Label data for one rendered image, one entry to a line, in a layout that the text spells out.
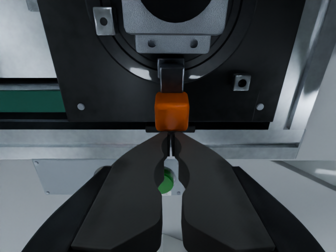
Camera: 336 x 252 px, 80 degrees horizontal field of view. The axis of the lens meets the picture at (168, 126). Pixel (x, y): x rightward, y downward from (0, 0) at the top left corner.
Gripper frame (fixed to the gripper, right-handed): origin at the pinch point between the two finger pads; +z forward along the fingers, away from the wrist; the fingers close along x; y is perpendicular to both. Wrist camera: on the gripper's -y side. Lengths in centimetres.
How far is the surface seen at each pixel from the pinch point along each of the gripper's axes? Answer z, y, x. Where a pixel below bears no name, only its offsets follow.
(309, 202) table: 20.9, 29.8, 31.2
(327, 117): 20.8, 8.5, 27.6
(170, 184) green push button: 9.6, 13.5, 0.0
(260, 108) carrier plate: 9.6, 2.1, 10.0
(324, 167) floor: 107, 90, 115
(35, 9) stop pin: 10.1, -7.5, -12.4
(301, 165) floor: 107, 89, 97
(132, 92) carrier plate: 9.7, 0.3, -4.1
